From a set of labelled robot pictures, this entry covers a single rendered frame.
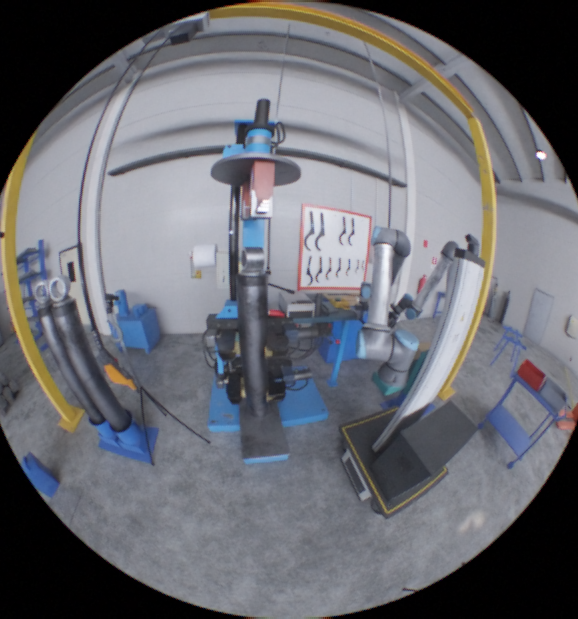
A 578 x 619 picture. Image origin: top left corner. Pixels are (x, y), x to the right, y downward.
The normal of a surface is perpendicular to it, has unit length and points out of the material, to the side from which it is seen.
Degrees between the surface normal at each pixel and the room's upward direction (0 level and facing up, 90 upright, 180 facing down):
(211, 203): 90
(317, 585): 0
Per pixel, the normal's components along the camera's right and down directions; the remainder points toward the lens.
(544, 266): -0.98, 0.04
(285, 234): 0.22, 0.36
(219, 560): 0.04, -0.93
